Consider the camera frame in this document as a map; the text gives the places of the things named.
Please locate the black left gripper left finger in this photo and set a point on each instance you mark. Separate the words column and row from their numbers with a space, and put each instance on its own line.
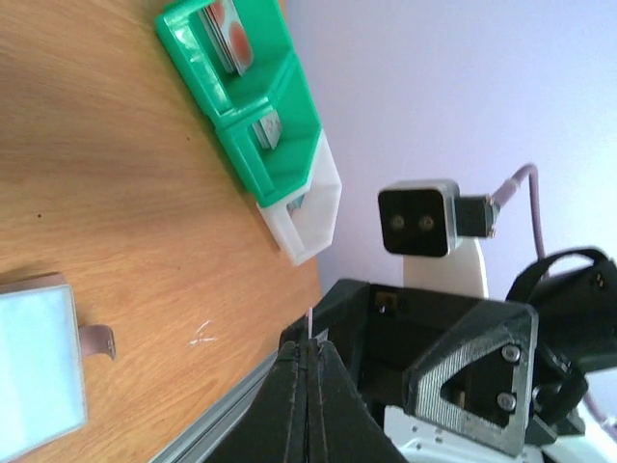
column 273, row 429

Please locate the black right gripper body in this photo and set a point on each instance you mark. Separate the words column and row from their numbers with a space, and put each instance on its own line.
column 379, row 331

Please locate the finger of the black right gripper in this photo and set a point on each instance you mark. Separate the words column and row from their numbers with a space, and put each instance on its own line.
column 476, row 379

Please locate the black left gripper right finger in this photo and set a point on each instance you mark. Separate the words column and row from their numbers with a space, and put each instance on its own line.
column 339, row 427

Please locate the pink leather card holder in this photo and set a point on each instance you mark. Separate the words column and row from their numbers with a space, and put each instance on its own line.
column 43, row 395

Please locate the white card red drawings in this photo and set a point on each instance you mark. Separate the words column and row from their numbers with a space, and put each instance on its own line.
column 309, row 321

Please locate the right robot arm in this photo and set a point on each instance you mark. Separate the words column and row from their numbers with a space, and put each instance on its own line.
column 588, row 313

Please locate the teal card stack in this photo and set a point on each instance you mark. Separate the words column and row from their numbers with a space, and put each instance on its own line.
column 295, row 204

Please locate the red circle card stack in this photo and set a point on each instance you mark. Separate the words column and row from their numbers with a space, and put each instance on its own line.
column 227, row 34

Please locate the white bin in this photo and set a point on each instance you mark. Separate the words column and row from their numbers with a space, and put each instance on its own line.
column 310, row 229

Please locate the small green bin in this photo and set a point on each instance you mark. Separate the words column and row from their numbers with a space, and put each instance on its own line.
column 271, row 174

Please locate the large green bin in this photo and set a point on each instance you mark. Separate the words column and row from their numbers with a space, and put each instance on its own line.
column 225, row 97

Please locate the aluminium front rail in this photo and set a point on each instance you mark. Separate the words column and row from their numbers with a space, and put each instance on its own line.
column 199, row 439

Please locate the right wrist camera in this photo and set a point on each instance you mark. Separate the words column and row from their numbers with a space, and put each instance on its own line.
column 436, row 230

